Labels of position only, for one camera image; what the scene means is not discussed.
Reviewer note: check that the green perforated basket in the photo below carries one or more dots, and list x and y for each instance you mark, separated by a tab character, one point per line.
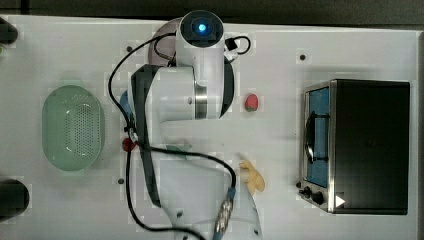
73	128

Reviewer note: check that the green round bowl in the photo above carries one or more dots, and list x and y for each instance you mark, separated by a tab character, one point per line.
180	149

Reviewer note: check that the steel toaster oven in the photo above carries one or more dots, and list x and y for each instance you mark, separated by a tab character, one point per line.
355	146

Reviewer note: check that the black clamp bottom left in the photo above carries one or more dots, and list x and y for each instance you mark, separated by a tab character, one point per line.
14	199

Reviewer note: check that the red green strawberry toy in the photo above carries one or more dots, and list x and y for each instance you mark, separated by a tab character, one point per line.
251	103

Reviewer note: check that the black clamp top left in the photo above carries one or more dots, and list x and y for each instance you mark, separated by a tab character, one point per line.
8	33

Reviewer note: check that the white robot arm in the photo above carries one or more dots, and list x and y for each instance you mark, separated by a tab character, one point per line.
200	194

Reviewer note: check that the black clamp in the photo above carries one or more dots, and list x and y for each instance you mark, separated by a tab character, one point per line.
8	33
14	199

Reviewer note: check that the blue round bowl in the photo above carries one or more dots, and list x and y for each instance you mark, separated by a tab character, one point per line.
124	102

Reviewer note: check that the small red strawberry toy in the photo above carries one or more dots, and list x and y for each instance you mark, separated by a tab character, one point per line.
128	145

